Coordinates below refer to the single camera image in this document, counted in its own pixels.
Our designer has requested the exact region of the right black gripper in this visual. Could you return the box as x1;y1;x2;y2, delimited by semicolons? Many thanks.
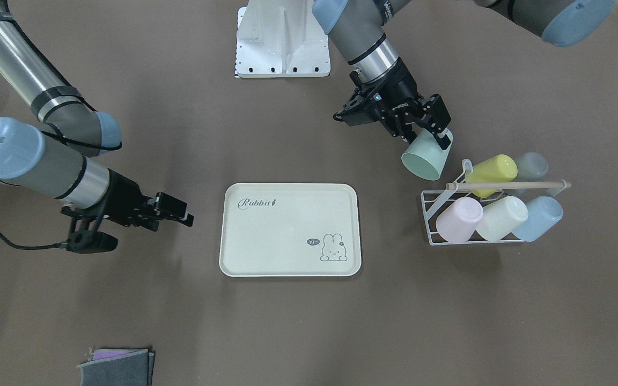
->
61;171;194;254

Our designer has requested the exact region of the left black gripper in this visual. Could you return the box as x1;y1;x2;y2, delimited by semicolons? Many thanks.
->
333;58;453;151

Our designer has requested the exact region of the green cup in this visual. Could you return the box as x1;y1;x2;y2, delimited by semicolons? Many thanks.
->
401;130;452;181

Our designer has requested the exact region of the cream rabbit tray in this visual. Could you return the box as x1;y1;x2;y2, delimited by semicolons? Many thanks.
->
219;183;362;278

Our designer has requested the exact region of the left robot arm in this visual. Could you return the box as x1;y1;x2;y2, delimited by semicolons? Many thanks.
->
312;1;615;151

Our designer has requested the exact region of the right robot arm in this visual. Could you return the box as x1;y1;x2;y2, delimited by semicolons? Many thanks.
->
0;1;194;254

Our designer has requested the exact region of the yellow cup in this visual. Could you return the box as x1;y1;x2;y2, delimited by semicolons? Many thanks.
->
465;154;518;183

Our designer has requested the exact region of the pink cup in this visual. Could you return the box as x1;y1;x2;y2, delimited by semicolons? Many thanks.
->
436;196;484;243

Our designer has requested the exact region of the grey cup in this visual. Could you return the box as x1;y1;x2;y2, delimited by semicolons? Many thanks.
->
512;152;549;182

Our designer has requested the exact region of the cream cup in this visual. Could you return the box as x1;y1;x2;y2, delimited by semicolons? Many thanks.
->
476;196;529;242

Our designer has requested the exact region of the blue cup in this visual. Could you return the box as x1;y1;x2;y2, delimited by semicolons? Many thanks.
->
512;196;564;242

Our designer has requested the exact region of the grey folded cloth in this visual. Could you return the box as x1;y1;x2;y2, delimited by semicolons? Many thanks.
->
78;348;155;385

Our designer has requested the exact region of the white wire cup rack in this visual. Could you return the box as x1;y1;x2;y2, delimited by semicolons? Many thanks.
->
420;159;532;245

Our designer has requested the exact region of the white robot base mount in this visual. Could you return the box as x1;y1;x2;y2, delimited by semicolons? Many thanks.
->
235;1;331;78

